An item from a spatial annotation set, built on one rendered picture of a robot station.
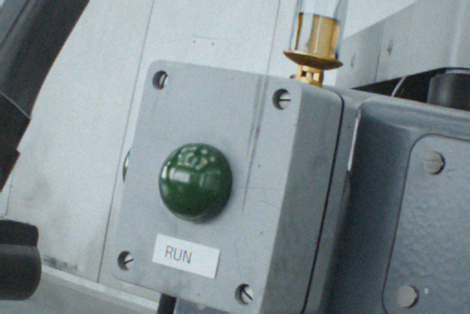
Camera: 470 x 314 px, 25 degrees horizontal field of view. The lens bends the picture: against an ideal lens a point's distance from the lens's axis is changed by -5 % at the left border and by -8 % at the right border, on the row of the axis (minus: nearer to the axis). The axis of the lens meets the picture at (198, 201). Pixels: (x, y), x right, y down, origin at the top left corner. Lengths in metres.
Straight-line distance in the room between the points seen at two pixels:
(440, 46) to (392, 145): 0.16
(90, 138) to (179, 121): 7.09
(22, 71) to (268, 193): 0.45
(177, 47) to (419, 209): 6.75
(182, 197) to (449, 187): 0.11
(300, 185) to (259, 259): 0.03
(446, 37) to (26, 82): 0.37
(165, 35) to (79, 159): 1.05
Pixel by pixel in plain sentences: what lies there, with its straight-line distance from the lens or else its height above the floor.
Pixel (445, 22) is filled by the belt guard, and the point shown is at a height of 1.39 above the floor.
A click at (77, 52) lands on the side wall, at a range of 7.74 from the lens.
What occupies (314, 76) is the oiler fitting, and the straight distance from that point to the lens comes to 0.50.
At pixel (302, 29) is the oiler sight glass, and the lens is 0.50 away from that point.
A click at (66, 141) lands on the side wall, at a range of 7.67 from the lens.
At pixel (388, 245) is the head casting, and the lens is 0.44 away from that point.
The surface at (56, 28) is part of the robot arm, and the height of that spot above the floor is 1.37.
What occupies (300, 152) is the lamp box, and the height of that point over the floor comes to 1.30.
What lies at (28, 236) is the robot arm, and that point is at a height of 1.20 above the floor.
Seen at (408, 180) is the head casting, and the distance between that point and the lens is 0.44.
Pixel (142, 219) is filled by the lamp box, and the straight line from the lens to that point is 0.45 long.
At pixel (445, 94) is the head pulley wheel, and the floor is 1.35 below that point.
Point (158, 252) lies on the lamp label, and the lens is 0.44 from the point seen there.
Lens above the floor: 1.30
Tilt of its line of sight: 3 degrees down
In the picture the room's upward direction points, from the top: 11 degrees clockwise
